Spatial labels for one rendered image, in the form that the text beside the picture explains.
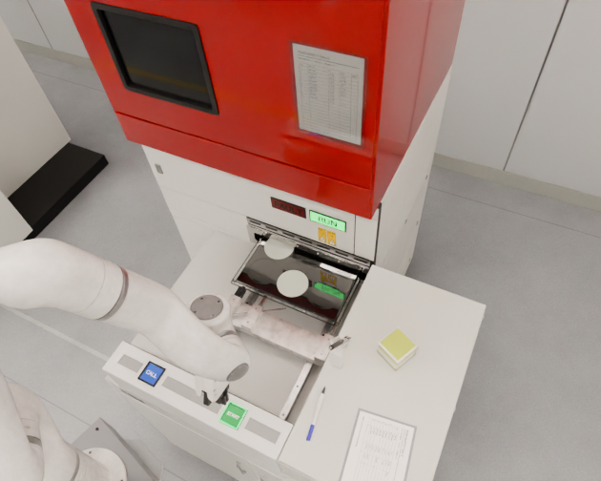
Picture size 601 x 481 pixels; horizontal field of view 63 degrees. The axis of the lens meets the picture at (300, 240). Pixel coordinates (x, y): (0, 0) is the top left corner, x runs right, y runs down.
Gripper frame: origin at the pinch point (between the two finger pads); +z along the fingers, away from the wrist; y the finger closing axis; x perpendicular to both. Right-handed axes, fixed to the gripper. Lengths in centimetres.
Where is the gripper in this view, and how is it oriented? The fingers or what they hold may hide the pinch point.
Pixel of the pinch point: (220, 395)
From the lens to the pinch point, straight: 118.9
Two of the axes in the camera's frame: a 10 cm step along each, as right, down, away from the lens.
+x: 9.0, 3.2, -3.1
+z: -0.3, 7.4, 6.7
